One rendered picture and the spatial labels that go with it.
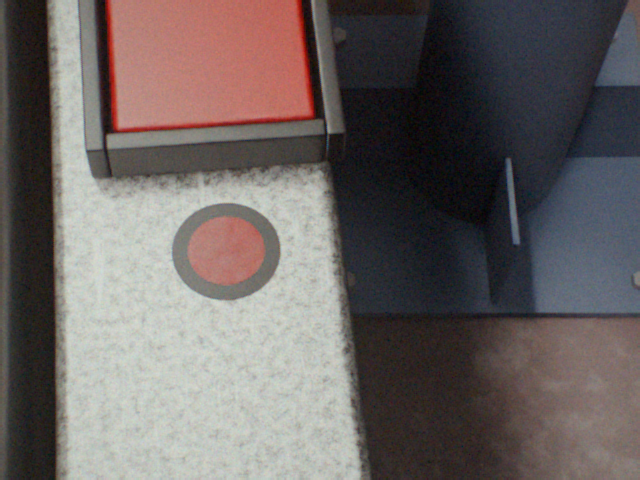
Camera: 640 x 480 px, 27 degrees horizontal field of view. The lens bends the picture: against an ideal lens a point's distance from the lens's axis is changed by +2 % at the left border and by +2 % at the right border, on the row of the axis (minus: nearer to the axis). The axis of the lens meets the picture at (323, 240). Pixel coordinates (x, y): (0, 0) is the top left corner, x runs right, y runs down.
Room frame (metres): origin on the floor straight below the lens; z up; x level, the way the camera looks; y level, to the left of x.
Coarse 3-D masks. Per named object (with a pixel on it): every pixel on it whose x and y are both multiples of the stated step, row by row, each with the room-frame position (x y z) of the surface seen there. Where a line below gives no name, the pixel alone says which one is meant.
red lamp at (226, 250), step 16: (208, 224) 0.18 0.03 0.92; (224, 224) 0.18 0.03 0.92; (240, 224) 0.18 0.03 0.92; (192, 240) 0.17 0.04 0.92; (208, 240) 0.17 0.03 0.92; (224, 240) 0.17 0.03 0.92; (240, 240) 0.17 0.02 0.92; (256, 240) 0.17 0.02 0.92; (192, 256) 0.17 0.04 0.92; (208, 256) 0.17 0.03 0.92; (224, 256) 0.17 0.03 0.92; (240, 256) 0.17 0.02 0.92; (256, 256) 0.17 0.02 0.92; (208, 272) 0.16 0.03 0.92; (224, 272) 0.16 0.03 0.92; (240, 272) 0.16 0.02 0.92
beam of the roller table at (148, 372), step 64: (64, 0) 0.25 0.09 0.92; (64, 64) 0.23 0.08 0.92; (64, 128) 0.21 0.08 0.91; (64, 192) 0.18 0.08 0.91; (128, 192) 0.19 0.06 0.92; (192, 192) 0.19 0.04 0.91; (256, 192) 0.19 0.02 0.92; (320, 192) 0.19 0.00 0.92; (64, 256) 0.16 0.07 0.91; (128, 256) 0.17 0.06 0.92; (320, 256) 0.17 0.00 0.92; (64, 320) 0.14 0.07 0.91; (128, 320) 0.15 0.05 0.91; (192, 320) 0.15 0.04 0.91; (256, 320) 0.15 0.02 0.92; (320, 320) 0.15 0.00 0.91; (64, 384) 0.13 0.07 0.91; (128, 384) 0.13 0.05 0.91; (192, 384) 0.13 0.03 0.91; (256, 384) 0.13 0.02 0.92; (320, 384) 0.13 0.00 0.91; (64, 448) 0.11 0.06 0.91; (128, 448) 0.11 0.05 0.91; (192, 448) 0.11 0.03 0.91; (256, 448) 0.11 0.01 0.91; (320, 448) 0.11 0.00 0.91
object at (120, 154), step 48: (96, 0) 0.24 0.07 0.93; (96, 48) 0.22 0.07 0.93; (96, 96) 0.21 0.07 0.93; (336, 96) 0.22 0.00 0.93; (96, 144) 0.19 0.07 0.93; (144, 144) 0.19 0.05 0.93; (192, 144) 0.20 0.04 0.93; (240, 144) 0.20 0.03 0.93; (288, 144) 0.20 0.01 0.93; (336, 144) 0.20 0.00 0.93
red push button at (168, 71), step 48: (144, 0) 0.25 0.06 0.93; (192, 0) 0.25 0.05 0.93; (240, 0) 0.25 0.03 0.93; (288, 0) 0.25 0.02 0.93; (144, 48) 0.23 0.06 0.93; (192, 48) 0.23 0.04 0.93; (240, 48) 0.23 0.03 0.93; (288, 48) 0.23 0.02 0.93; (144, 96) 0.21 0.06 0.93; (192, 96) 0.21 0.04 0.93; (240, 96) 0.21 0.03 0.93; (288, 96) 0.22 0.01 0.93
